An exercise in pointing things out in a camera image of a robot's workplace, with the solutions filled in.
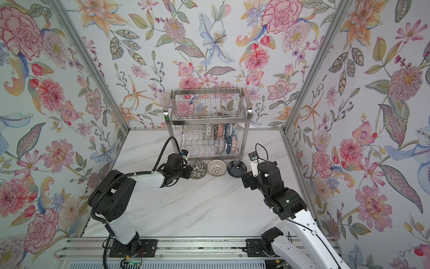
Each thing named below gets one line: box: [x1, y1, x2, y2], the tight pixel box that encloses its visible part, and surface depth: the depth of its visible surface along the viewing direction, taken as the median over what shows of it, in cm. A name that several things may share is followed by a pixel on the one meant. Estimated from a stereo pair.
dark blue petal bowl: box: [226, 159, 248, 179], surface depth 100 cm
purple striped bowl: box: [214, 136, 226, 155], surface depth 102 cm
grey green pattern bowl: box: [202, 124, 213, 140], surface depth 108 cm
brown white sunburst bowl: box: [207, 158, 228, 177], surface depth 100 cm
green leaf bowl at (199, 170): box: [188, 160, 208, 180], surface depth 100 cm
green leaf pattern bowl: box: [213, 123, 219, 141], surface depth 116 cm
